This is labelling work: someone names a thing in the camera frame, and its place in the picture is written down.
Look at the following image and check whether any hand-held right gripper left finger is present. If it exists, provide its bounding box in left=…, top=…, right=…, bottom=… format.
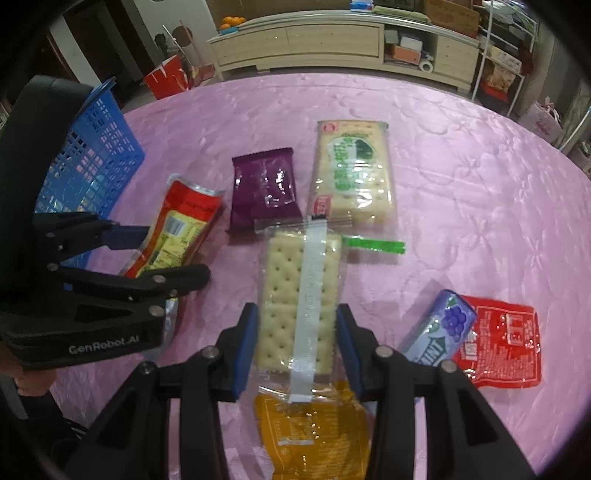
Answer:
left=60, top=302, right=259, bottom=480

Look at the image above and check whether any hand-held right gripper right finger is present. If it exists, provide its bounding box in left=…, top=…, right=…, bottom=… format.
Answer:
left=336, top=303, right=539, bottom=480

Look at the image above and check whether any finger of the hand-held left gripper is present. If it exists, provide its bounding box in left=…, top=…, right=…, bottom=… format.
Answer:
left=46, top=263, right=212, bottom=321
left=32, top=211, right=151, bottom=269

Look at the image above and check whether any red yellow label snack packet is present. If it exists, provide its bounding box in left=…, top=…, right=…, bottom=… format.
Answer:
left=124, top=173, right=227, bottom=344

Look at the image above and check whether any clear cracker packet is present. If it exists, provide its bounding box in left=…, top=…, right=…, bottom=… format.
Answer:
left=253, top=217, right=407, bottom=404

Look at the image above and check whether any blue plastic basket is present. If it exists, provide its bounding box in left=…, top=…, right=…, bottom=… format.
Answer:
left=34, top=78, right=146, bottom=291

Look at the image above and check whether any purple snack packet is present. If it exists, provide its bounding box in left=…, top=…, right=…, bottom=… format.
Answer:
left=225, top=147, right=303, bottom=234

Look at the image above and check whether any green label cracker packet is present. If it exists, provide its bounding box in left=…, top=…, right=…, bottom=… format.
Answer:
left=308, top=119, right=399, bottom=228

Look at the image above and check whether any person's left hand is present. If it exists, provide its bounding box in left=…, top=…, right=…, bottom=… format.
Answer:
left=0, top=344, right=56, bottom=398

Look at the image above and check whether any blue grape candy pack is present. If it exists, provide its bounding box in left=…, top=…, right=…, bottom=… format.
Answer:
left=398, top=290, right=478, bottom=367

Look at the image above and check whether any small red snack packet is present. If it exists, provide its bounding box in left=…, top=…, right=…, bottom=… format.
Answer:
left=450, top=295, right=541, bottom=388

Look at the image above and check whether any red paper bag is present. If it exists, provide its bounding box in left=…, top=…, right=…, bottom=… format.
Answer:
left=143, top=54, right=192, bottom=100

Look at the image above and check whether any round wooden paddle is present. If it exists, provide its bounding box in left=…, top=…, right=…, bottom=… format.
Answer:
left=161, top=21, right=195, bottom=70

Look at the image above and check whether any beige TV cabinet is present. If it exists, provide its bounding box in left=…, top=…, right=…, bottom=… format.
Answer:
left=205, top=11, right=481, bottom=95

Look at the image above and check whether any pink gift bag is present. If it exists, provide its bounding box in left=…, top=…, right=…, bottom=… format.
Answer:
left=519, top=97, right=565, bottom=148

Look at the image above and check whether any orange box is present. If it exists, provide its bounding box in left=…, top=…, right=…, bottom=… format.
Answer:
left=385, top=44, right=422, bottom=64

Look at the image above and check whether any white metal rack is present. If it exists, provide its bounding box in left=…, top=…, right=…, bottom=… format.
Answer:
left=471, top=0, right=541, bottom=118

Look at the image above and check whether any green cushion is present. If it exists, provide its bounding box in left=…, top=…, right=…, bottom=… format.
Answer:
left=372, top=4, right=428, bottom=23

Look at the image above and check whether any brown cardboard box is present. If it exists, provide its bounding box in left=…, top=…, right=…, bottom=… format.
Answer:
left=422, top=0, right=481, bottom=38

